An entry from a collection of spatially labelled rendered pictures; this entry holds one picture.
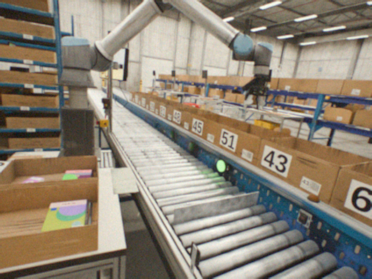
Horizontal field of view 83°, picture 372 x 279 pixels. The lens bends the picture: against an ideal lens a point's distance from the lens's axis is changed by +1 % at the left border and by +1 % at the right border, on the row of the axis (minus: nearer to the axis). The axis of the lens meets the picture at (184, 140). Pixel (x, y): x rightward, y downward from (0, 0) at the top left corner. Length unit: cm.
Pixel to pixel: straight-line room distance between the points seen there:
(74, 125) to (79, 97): 17
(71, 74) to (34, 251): 95
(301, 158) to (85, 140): 121
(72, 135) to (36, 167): 28
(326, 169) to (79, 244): 93
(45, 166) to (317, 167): 129
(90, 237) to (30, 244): 15
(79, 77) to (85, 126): 29
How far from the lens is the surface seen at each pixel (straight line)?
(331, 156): 132
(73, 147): 148
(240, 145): 131
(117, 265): 85
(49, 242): 77
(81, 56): 143
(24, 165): 133
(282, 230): 106
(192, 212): 93
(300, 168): 107
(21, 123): 244
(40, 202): 103
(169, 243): 83
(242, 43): 117
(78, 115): 142
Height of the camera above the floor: 129
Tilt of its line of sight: 15 degrees down
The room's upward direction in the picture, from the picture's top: 6 degrees clockwise
